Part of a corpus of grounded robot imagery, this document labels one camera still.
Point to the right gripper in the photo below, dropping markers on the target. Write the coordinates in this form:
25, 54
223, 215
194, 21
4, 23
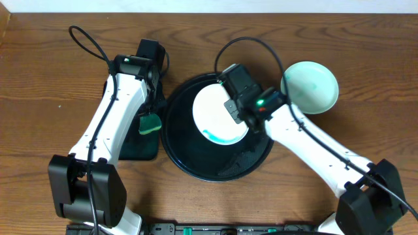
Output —
233, 105

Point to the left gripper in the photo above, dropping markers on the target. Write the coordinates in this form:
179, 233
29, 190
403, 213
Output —
151, 106

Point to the green dish sponge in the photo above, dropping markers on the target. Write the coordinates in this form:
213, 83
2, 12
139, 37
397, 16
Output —
149, 123

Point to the white plate back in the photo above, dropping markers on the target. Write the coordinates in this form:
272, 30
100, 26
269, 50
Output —
213, 120

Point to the white plate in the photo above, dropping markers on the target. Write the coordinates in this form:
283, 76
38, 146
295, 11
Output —
312, 86
213, 120

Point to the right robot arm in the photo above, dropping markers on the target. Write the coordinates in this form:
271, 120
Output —
371, 196

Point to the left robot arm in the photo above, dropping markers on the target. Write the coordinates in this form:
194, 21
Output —
85, 184

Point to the rectangular black sponge tray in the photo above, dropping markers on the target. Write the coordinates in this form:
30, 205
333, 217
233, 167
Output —
137, 147

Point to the round black tray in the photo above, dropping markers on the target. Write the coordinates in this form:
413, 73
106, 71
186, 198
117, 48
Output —
193, 153

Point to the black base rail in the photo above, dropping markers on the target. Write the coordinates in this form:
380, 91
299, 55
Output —
172, 229

